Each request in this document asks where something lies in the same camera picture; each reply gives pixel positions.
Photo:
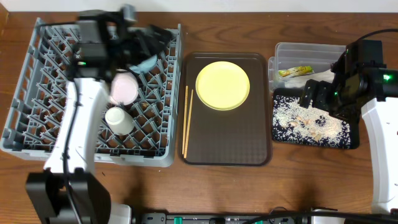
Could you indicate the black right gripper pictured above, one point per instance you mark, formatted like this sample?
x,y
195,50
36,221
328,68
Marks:
x,y
322,88

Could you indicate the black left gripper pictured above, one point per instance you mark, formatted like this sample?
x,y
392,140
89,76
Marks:
x,y
137,43

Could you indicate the light blue bowl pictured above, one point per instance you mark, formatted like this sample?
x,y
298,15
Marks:
x,y
145,66

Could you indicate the pink cup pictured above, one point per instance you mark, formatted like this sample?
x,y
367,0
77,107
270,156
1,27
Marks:
x,y
124,89

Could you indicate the white napkin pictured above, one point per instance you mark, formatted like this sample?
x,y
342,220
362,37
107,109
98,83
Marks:
x,y
299,82

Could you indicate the green snack wrapper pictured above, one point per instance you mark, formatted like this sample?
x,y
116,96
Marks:
x,y
296,71

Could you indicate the small white cup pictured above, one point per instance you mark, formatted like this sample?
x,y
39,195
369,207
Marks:
x,y
119,121

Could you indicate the wooden chopstick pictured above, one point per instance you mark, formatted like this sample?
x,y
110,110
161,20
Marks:
x,y
188,126
185,119

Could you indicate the yellow plate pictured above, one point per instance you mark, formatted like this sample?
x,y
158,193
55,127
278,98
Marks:
x,y
222,85

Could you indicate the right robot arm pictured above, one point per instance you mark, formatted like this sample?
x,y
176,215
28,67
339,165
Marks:
x,y
380,118

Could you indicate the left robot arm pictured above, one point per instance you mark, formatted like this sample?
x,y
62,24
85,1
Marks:
x,y
66,190

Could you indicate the clear plastic waste bin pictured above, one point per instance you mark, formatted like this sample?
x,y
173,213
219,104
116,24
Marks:
x,y
289,55

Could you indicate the black waste tray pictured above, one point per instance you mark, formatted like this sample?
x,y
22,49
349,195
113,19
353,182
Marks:
x,y
311,143

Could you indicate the grey dishwasher rack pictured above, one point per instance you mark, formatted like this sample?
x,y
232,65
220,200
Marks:
x,y
35,114

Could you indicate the pile of rice grains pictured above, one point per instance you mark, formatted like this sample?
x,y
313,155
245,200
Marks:
x,y
311,124

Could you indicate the dark brown serving tray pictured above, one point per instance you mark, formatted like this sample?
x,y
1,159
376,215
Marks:
x,y
238,137

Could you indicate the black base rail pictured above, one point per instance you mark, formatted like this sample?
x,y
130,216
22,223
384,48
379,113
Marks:
x,y
278,215

